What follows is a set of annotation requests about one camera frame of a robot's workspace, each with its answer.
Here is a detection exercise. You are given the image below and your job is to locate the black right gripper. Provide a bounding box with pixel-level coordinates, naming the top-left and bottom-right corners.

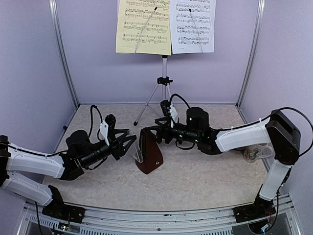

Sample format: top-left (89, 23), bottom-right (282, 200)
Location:
top-left (145, 117), bottom-right (201, 144)

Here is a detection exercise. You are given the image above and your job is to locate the right aluminium corner post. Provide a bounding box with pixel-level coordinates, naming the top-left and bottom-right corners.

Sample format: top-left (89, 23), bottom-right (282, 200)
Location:
top-left (236, 0), bottom-right (266, 106)

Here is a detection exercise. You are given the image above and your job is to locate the brown wooden metronome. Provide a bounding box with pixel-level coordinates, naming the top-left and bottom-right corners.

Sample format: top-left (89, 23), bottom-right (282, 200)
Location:
top-left (136, 128), bottom-right (163, 175)

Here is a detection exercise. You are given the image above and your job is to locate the clear metronome front cover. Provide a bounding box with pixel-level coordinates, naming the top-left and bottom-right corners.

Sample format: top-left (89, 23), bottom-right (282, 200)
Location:
top-left (129, 135), bottom-right (144, 163)

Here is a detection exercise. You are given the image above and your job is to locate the left aluminium corner post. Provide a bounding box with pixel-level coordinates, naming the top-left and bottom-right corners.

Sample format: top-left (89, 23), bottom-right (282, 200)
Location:
top-left (49, 0), bottom-right (80, 110)

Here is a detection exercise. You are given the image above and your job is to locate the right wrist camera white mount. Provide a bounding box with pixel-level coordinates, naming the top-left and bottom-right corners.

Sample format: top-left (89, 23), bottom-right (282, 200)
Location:
top-left (160, 100), bottom-right (179, 127)

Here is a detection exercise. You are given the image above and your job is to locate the aluminium front rail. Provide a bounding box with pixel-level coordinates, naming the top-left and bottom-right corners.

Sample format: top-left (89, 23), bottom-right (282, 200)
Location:
top-left (15, 194), bottom-right (303, 235)

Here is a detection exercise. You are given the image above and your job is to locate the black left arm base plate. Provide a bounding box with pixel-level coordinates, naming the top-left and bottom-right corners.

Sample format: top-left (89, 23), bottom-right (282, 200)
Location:
top-left (42, 204), bottom-right (86, 224)

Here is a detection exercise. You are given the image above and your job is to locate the floral ceramic mug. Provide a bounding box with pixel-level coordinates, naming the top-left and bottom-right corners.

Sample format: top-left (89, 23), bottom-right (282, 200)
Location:
top-left (243, 143), bottom-right (274, 163)

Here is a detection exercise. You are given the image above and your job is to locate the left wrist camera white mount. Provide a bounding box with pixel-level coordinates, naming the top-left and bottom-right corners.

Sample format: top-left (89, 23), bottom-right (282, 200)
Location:
top-left (99, 114), bottom-right (116, 146)

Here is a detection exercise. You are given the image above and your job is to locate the aluminium corner post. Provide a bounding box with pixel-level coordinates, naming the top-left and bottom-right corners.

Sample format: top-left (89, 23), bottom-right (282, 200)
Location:
top-left (236, 0), bottom-right (266, 106)
top-left (49, 0), bottom-right (80, 110)

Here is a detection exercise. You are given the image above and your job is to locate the white perforated music stand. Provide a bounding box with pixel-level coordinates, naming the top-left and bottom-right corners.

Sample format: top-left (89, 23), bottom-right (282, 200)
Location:
top-left (133, 0), bottom-right (216, 127)

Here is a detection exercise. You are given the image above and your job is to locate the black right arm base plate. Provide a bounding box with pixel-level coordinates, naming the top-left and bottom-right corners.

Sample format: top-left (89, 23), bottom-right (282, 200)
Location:
top-left (233, 204), bottom-right (276, 223)

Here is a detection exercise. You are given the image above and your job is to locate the yellow sheet music page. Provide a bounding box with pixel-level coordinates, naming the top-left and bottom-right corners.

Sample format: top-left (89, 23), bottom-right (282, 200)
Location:
top-left (115, 0), bottom-right (172, 56)

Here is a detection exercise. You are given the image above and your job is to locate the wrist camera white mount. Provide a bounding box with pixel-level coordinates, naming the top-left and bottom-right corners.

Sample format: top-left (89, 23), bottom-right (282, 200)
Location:
top-left (160, 100), bottom-right (179, 127)
top-left (99, 114), bottom-right (116, 146)

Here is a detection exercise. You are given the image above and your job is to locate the white sheet music page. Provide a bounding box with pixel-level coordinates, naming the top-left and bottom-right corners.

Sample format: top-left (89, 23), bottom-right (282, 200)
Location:
top-left (169, 0), bottom-right (216, 54)

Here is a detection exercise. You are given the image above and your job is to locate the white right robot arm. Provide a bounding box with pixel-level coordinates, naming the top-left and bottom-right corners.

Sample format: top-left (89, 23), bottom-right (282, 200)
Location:
top-left (139, 107), bottom-right (302, 217)

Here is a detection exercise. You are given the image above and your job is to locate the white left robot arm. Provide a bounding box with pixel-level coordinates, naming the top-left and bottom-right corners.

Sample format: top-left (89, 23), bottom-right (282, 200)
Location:
top-left (0, 129), bottom-right (136, 218)

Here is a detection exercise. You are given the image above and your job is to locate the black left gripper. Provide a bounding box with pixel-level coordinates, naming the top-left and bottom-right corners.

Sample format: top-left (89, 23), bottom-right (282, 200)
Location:
top-left (81, 129), bottom-right (136, 167)

